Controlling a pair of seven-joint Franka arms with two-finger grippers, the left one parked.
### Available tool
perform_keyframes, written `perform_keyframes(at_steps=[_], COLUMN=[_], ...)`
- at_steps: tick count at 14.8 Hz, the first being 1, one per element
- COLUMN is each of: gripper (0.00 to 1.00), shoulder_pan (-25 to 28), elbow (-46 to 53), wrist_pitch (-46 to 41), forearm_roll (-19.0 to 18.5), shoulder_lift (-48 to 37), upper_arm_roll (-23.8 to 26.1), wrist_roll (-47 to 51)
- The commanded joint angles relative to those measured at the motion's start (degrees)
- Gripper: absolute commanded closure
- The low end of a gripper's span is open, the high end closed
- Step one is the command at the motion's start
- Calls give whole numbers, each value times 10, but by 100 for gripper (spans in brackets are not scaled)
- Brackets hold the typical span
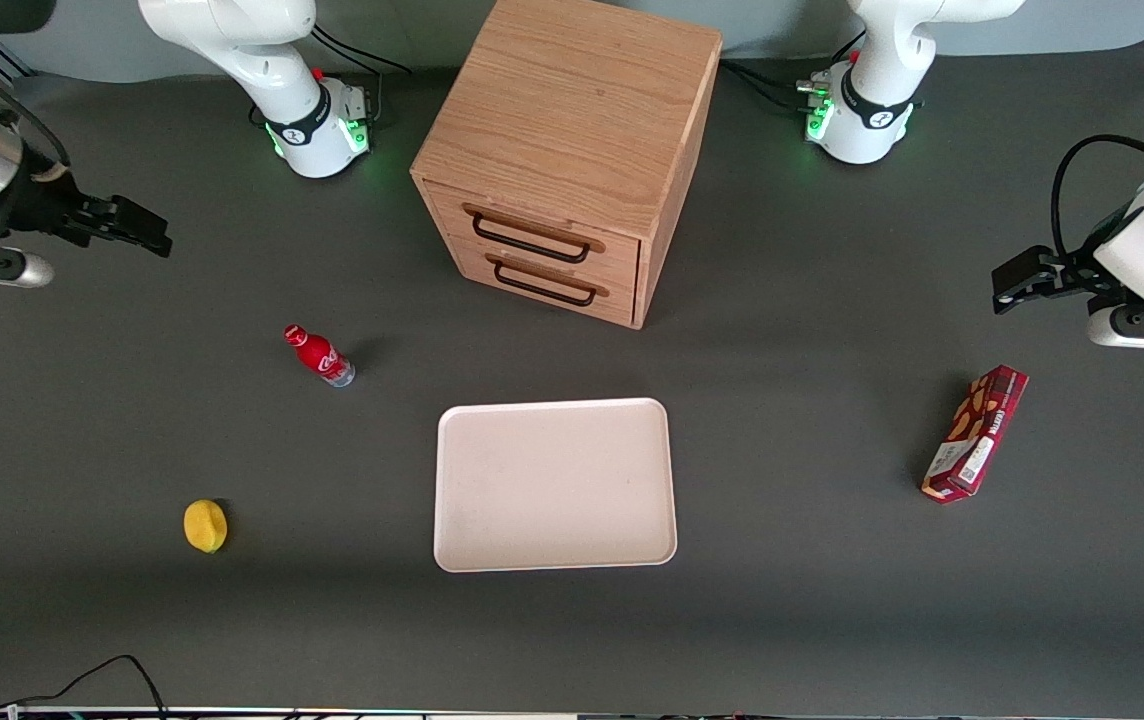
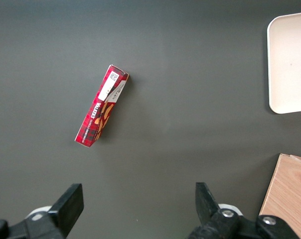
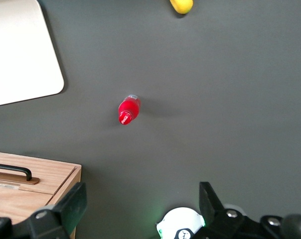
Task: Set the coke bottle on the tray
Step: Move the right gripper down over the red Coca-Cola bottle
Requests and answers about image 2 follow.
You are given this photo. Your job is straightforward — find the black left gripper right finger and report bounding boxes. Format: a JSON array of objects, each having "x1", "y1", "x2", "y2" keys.
[{"x1": 187, "y1": 182, "x2": 301, "y2": 239}]

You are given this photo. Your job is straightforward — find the light wooden board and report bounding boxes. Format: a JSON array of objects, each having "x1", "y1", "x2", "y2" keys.
[{"x1": 259, "y1": 153, "x2": 301, "y2": 239}]

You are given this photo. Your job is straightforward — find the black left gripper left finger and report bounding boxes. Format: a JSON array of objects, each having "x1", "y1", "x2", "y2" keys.
[{"x1": 0, "y1": 183, "x2": 85, "y2": 239}]

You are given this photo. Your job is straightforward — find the cream plastic tray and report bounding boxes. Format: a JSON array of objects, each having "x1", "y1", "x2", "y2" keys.
[{"x1": 267, "y1": 11, "x2": 301, "y2": 115}]

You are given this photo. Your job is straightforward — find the red tartan shortbread box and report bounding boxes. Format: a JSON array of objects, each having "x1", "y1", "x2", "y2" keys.
[{"x1": 74, "y1": 64, "x2": 130, "y2": 149}]

